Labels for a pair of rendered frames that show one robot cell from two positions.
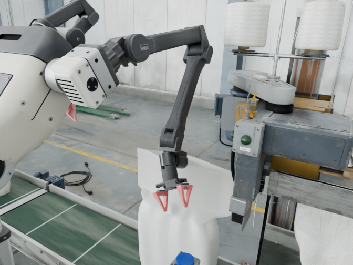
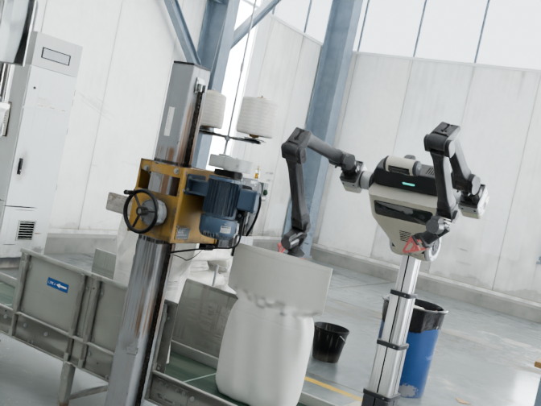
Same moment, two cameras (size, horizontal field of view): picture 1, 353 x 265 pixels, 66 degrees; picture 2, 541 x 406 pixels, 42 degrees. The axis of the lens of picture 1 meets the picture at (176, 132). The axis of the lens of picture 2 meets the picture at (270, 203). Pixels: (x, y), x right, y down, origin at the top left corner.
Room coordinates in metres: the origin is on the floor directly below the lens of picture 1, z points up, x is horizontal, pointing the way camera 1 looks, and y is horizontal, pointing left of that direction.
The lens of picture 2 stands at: (4.12, -0.05, 1.42)
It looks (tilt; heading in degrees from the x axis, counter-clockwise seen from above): 3 degrees down; 182
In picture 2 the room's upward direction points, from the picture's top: 12 degrees clockwise
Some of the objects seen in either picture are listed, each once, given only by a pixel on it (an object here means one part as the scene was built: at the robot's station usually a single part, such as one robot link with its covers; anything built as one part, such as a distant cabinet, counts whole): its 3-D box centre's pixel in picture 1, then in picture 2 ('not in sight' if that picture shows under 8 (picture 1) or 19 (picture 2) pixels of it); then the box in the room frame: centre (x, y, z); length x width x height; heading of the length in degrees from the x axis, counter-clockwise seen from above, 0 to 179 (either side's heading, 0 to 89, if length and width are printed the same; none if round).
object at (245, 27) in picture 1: (246, 26); (258, 118); (1.14, -0.26, 1.61); 0.17 x 0.17 x 0.17
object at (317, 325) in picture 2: not in sight; (328, 342); (-1.39, 0.48, 0.13); 0.30 x 0.30 x 0.26
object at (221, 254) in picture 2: not in sight; (194, 249); (-1.95, -0.78, 0.56); 0.66 x 0.42 x 0.15; 151
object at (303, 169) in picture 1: (294, 132); (179, 202); (1.13, -0.52, 1.18); 0.34 x 0.25 x 0.31; 151
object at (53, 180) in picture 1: (45, 181); not in sight; (2.06, 1.11, 0.35); 0.30 x 0.15 x 0.15; 61
